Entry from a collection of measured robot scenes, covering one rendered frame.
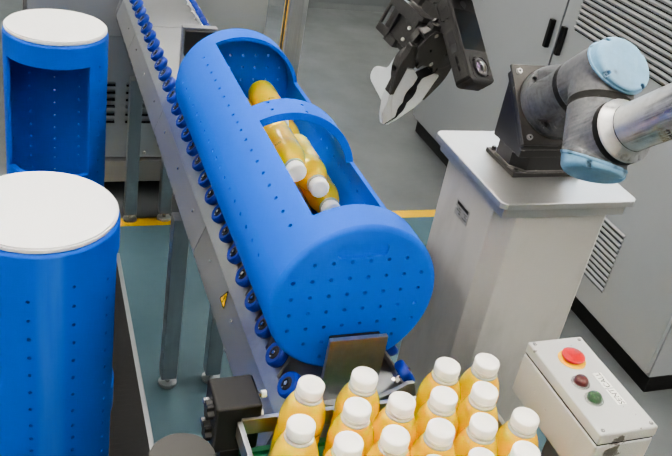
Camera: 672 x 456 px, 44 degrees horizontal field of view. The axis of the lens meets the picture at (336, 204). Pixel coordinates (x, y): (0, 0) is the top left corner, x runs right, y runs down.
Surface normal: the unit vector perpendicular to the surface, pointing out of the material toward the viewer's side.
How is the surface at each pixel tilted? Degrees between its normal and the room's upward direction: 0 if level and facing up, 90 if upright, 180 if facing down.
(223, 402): 0
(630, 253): 90
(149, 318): 0
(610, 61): 39
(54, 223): 0
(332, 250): 90
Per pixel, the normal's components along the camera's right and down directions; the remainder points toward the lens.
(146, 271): 0.16, -0.86
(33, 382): 0.20, 0.52
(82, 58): 0.71, 0.44
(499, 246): -0.44, 0.38
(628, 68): 0.36, -0.34
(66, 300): 0.55, 0.48
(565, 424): -0.93, 0.03
